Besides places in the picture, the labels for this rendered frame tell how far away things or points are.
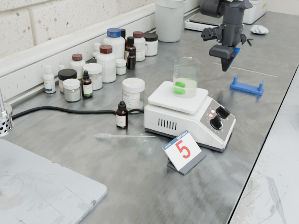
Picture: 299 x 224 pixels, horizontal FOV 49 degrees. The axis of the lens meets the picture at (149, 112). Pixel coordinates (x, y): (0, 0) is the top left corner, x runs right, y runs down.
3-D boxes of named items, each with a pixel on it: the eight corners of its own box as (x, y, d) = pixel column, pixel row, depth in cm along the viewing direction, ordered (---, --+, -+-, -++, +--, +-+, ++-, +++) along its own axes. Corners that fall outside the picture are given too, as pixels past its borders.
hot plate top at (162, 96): (209, 93, 82) (209, 90, 82) (195, 115, 73) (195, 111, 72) (164, 83, 86) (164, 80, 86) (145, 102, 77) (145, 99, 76)
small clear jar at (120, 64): (113, 74, 108) (113, 62, 106) (116, 70, 112) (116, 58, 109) (124, 76, 108) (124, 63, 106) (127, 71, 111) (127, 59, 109)
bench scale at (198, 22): (236, 38, 148) (238, 27, 146) (182, 29, 157) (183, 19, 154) (244, 28, 163) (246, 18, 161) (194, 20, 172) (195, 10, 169)
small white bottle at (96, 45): (103, 66, 114) (103, 42, 109) (102, 70, 111) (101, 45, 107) (94, 66, 114) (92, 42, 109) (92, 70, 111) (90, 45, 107)
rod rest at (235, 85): (263, 91, 102) (266, 81, 100) (261, 95, 100) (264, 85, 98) (232, 83, 106) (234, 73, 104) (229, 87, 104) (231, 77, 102)
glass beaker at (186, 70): (190, 103, 76) (194, 70, 72) (166, 95, 79) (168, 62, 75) (202, 92, 81) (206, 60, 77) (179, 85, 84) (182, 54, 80)
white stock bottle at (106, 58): (119, 78, 106) (119, 46, 101) (109, 85, 102) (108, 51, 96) (104, 73, 109) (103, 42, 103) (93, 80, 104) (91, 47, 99)
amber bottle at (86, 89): (79, 95, 95) (78, 70, 91) (88, 92, 97) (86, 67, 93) (86, 98, 93) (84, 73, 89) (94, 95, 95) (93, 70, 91)
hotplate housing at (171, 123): (234, 126, 84) (240, 98, 80) (223, 154, 74) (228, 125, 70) (155, 106, 91) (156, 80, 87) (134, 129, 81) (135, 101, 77)
